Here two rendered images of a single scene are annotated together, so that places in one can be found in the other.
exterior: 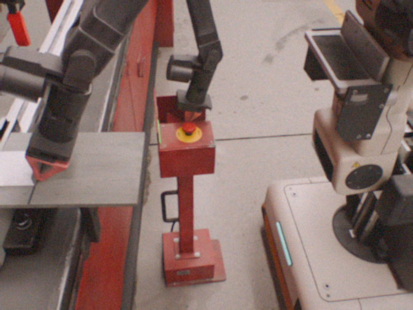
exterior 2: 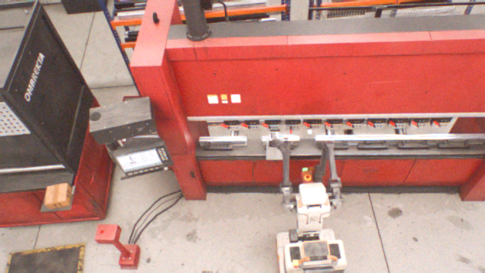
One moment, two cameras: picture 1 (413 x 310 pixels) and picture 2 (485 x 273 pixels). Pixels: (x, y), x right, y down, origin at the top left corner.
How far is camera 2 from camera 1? 3.54 m
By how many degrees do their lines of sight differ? 60
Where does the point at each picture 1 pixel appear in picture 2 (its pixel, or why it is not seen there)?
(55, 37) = (325, 137)
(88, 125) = (299, 152)
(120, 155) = (277, 155)
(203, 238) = not seen: hidden behind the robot
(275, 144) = (377, 250)
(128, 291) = (294, 190)
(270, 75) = (443, 258)
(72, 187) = (269, 149)
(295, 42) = not seen: outside the picture
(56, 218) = not seen: hidden behind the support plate
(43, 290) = (258, 152)
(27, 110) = (294, 139)
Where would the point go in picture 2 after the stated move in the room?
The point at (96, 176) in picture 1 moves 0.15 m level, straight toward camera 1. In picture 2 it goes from (272, 152) to (258, 157)
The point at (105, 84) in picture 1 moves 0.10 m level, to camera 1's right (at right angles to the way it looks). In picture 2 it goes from (317, 153) to (317, 162)
